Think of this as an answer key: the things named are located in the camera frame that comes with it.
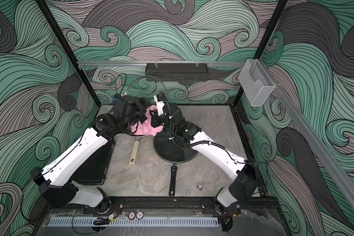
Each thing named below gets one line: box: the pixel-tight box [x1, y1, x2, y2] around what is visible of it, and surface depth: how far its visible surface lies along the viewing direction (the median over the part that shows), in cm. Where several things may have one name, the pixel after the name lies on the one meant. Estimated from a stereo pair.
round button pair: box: [127, 210, 145, 221], surface depth 72 cm
